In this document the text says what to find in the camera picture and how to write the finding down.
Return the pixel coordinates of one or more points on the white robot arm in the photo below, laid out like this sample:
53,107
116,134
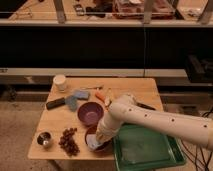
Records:
196,130

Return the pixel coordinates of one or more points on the grey towel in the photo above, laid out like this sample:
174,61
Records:
92,142

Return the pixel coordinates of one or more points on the orange carrot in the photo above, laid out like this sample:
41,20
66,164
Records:
100,96

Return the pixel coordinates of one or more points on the black box at right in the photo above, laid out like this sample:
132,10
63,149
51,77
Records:
199,70

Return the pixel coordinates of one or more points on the black rectangular block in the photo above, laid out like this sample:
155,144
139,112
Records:
55,103

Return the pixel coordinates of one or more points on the apple slice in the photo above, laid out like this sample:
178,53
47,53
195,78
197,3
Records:
107,101

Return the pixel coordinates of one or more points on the small metal cup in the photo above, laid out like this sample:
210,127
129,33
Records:
45,139

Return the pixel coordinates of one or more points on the red bowl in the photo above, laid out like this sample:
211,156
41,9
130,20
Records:
92,130

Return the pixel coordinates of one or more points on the wooden table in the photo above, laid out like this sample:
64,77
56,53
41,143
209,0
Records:
55,121

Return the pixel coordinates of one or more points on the bunch of dark grapes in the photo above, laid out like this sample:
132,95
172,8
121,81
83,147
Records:
67,142

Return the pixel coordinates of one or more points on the blue sponge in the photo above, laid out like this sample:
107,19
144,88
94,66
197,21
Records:
81,95

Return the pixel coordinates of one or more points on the white cup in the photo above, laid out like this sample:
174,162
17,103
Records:
60,82

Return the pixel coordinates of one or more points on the black handled tool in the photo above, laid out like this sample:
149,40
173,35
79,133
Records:
145,106

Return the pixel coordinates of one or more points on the purple bowl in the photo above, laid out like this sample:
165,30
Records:
90,113

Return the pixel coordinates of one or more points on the green plastic tray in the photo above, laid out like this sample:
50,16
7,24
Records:
140,149

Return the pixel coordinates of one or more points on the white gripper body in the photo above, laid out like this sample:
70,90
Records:
103,135

